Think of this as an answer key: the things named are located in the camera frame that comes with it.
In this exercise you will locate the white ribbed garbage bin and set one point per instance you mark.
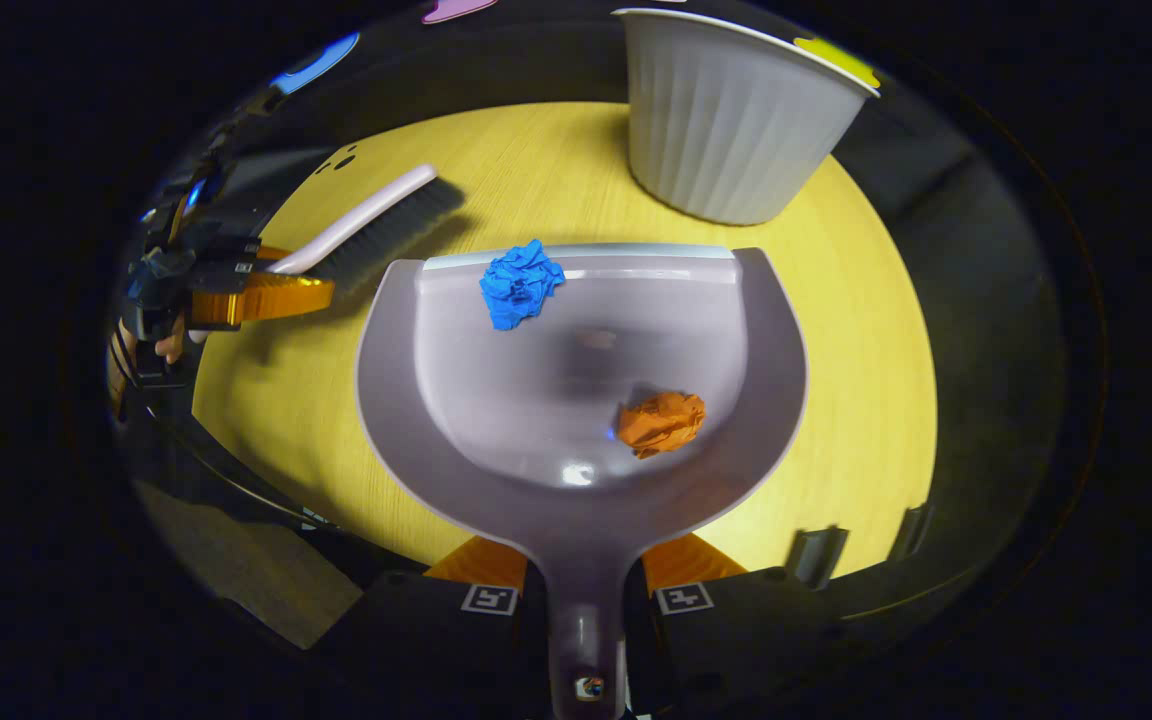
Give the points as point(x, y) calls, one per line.
point(726, 130)

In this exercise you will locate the blue paper ball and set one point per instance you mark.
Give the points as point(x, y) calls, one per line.
point(521, 285)

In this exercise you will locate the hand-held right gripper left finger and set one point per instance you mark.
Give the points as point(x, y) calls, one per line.
point(416, 640)

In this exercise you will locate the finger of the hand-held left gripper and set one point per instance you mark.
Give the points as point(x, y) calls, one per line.
point(236, 255)
point(276, 298)

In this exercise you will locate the yellow wooden desktop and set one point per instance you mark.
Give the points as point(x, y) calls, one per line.
point(866, 350)

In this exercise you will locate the small pale pink broom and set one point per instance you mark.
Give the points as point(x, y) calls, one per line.
point(366, 215)

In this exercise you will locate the pale pink dustpan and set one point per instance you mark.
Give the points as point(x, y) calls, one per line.
point(576, 480)

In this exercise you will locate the orange paper ball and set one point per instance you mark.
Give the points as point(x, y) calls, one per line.
point(661, 422)

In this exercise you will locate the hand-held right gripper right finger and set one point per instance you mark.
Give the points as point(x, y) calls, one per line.
point(726, 640)

